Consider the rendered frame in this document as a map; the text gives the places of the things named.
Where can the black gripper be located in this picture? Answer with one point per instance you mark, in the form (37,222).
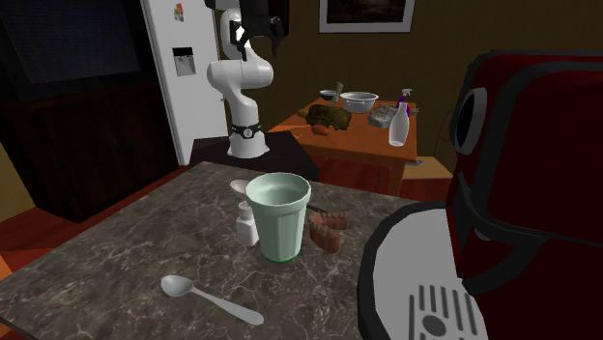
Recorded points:
(260,11)

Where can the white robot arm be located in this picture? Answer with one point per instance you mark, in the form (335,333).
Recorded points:
(245,75)

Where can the white refrigerator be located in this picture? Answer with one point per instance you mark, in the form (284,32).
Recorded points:
(188,94)

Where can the dark robot stand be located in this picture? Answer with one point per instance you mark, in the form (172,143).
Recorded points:
(287,158)

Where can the orange wooden table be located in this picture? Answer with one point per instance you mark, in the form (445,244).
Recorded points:
(358,139)

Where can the pale green cup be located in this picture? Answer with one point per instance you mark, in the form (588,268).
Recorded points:
(279,221)

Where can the white salt shaker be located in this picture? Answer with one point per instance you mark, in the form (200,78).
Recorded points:
(246,228)

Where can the dark wooden cabinet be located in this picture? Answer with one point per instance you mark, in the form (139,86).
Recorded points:
(94,150)

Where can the reddish brown ridged object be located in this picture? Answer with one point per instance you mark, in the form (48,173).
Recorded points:
(325,235)

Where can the dark marble table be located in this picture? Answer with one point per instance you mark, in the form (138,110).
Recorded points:
(117,245)

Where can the grey spoon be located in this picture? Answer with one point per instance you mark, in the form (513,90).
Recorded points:
(176,285)

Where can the red coffee machine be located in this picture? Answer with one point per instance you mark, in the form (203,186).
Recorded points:
(532,198)

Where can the framed wall picture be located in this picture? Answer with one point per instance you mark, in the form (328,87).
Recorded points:
(367,14)

